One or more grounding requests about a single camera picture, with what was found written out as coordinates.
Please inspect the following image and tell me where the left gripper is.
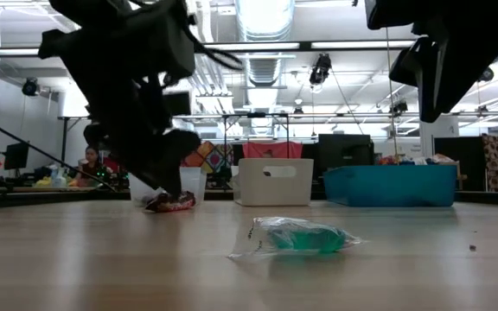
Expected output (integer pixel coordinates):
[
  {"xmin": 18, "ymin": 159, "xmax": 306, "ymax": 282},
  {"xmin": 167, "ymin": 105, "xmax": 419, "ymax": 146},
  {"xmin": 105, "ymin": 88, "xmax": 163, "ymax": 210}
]
[{"xmin": 83, "ymin": 79, "xmax": 201, "ymax": 194}]

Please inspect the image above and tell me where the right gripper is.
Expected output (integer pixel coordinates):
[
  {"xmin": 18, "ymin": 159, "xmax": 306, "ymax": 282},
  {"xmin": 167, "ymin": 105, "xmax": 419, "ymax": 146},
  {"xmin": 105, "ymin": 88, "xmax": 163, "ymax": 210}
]
[{"xmin": 365, "ymin": 0, "xmax": 498, "ymax": 124}]

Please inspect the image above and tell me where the brown Snickers candy bar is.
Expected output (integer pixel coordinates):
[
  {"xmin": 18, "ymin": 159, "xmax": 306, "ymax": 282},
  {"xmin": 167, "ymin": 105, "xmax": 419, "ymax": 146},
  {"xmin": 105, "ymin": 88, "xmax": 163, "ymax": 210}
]
[{"xmin": 144, "ymin": 191, "xmax": 197, "ymax": 213}]

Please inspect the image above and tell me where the teal ring pop clear wrapper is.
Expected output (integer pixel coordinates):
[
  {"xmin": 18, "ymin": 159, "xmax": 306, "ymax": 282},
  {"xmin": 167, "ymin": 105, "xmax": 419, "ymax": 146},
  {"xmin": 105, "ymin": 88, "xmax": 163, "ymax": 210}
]
[{"xmin": 227, "ymin": 215, "xmax": 362, "ymax": 263}]

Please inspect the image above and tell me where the clear plastic bin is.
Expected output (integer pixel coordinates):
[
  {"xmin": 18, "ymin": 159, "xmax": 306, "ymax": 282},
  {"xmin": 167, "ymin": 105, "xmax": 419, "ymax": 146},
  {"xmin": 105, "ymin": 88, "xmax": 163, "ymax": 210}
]
[{"xmin": 128, "ymin": 167, "xmax": 208, "ymax": 207}]

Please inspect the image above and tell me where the colourful patchwork quilt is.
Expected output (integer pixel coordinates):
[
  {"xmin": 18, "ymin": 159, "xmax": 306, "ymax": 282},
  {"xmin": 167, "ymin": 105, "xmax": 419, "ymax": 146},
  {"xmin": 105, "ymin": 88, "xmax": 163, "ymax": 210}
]
[{"xmin": 183, "ymin": 141, "xmax": 235, "ymax": 174}]

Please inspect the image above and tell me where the white pillar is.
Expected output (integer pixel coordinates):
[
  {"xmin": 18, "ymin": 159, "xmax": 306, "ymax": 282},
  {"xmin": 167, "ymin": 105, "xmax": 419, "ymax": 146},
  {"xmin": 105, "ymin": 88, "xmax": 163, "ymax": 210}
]
[{"xmin": 419, "ymin": 115, "xmax": 461, "ymax": 159}]

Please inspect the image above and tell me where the person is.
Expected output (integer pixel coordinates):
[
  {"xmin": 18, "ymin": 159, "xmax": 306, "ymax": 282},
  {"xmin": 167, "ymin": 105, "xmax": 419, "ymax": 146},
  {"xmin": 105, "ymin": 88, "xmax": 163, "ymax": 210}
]
[{"xmin": 73, "ymin": 145, "xmax": 104, "ymax": 187}]

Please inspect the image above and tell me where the overhead beam with light strips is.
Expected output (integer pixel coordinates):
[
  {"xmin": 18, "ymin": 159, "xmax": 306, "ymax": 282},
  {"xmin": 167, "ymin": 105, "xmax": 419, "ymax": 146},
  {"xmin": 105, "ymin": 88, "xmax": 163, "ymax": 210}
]
[{"xmin": 0, "ymin": 38, "xmax": 498, "ymax": 58}]

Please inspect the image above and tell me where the black partition panel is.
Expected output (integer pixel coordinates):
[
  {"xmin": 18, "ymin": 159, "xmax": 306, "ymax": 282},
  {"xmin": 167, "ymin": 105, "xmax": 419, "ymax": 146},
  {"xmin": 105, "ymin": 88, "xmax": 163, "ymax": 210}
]
[{"xmin": 432, "ymin": 136, "xmax": 484, "ymax": 193}]

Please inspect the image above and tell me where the red cloth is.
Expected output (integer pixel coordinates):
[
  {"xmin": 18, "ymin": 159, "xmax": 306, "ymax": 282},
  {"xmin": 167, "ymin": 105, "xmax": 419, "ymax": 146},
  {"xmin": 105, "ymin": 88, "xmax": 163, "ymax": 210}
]
[{"xmin": 242, "ymin": 141, "xmax": 304, "ymax": 160}]

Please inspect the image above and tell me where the white plastic bin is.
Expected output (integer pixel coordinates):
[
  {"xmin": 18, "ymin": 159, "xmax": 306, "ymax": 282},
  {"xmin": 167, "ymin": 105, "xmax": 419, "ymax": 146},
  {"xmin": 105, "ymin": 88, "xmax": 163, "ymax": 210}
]
[{"xmin": 233, "ymin": 157, "xmax": 315, "ymax": 207}]

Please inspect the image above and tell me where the black cabinet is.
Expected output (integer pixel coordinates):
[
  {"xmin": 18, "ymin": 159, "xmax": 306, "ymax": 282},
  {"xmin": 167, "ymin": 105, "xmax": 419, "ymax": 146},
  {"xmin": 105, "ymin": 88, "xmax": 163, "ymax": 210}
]
[{"xmin": 317, "ymin": 133, "xmax": 374, "ymax": 170}]

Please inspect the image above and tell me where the blue plastic tray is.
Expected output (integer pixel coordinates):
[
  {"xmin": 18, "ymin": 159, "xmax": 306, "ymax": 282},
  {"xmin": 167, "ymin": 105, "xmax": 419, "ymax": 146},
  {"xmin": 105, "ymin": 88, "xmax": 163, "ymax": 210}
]
[{"xmin": 322, "ymin": 163, "xmax": 458, "ymax": 208}]

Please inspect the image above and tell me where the black computer monitor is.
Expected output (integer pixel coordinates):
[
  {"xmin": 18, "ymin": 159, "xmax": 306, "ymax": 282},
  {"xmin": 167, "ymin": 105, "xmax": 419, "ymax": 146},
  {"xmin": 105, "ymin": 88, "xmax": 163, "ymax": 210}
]
[{"xmin": 3, "ymin": 142, "xmax": 29, "ymax": 170}]

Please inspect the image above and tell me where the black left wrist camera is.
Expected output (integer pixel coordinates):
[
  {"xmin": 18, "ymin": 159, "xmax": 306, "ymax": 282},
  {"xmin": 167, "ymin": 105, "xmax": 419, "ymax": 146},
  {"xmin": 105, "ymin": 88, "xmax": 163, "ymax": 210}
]
[{"xmin": 162, "ymin": 91, "xmax": 193, "ymax": 117}]

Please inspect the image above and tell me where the background black metal frame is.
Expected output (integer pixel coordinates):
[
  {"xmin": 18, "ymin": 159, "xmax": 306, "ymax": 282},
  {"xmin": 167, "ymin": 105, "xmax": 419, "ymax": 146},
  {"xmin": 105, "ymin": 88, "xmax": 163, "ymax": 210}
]
[{"xmin": 61, "ymin": 111, "xmax": 423, "ymax": 191}]

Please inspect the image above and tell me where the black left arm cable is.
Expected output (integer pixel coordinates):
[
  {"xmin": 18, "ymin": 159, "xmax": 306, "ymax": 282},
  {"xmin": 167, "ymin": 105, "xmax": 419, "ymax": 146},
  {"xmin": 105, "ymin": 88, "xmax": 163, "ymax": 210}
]
[{"xmin": 0, "ymin": 108, "xmax": 117, "ymax": 192}]

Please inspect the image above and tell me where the black aluminium table frame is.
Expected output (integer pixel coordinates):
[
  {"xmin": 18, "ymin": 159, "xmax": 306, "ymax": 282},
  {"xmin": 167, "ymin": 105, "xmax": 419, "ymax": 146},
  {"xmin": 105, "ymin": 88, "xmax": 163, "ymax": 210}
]
[{"xmin": 0, "ymin": 188, "xmax": 498, "ymax": 211}]

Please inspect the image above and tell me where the silver ventilation duct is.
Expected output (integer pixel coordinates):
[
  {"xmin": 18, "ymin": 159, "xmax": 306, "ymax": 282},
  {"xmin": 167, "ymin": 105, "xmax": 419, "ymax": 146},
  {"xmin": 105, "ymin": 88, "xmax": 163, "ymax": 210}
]
[{"xmin": 234, "ymin": 0, "xmax": 297, "ymax": 136}]

